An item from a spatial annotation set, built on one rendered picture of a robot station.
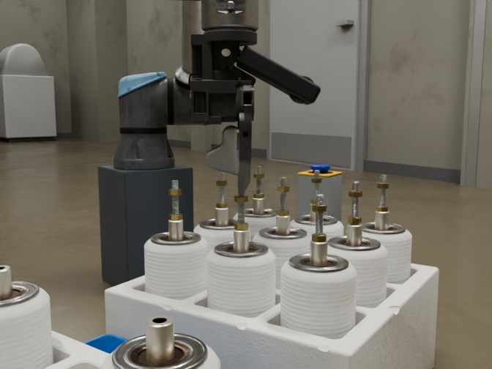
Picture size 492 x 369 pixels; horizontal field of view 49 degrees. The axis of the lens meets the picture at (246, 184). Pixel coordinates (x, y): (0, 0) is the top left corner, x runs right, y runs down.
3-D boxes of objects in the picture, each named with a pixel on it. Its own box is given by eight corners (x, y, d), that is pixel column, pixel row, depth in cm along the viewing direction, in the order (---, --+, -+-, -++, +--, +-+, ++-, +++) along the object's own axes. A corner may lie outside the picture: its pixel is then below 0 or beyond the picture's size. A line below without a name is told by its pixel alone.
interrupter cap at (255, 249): (202, 253, 75) (202, 248, 74) (239, 243, 80) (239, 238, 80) (244, 263, 70) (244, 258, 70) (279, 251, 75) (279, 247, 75)
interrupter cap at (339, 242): (359, 238, 83) (359, 233, 83) (392, 249, 77) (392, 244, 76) (317, 243, 80) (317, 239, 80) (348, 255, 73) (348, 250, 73)
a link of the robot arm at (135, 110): (120, 127, 139) (118, 73, 138) (173, 126, 142) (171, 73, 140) (116, 128, 128) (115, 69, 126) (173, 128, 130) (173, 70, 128)
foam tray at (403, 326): (107, 402, 83) (103, 289, 80) (247, 319, 115) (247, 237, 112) (346, 504, 61) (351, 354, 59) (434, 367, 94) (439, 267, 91)
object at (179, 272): (139, 346, 86) (135, 236, 83) (195, 335, 90) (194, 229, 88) (158, 373, 77) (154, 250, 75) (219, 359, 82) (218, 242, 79)
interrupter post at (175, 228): (165, 240, 82) (165, 219, 81) (181, 239, 83) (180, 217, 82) (170, 244, 80) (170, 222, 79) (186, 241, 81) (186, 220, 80)
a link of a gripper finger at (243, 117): (236, 159, 73) (236, 94, 72) (250, 159, 73) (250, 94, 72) (237, 161, 68) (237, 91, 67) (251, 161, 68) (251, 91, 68)
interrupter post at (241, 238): (228, 252, 75) (228, 229, 74) (240, 249, 77) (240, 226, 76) (241, 255, 73) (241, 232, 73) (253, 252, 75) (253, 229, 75)
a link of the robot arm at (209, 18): (256, 5, 74) (261, -7, 66) (256, 39, 75) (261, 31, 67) (201, 4, 74) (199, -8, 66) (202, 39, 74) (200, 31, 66)
